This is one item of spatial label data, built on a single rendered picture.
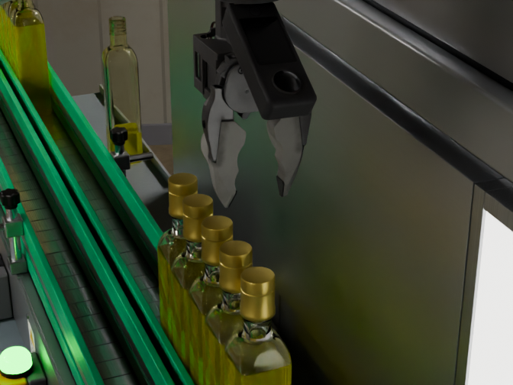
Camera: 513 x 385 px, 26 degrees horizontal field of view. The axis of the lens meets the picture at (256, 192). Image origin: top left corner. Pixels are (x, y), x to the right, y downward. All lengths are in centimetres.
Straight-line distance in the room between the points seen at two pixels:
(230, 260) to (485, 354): 29
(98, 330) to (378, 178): 58
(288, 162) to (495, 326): 25
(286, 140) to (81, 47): 311
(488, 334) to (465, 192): 12
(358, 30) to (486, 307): 31
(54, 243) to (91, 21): 239
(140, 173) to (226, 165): 95
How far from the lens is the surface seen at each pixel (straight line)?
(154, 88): 416
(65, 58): 413
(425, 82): 99
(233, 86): 98
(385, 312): 113
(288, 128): 103
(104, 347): 150
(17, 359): 154
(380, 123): 106
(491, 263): 93
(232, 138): 101
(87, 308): 158
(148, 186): 191
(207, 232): 118
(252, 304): 109
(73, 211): 165
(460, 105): 94
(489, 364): 97
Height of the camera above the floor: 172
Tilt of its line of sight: 27 degrees down
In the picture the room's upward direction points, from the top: straight up
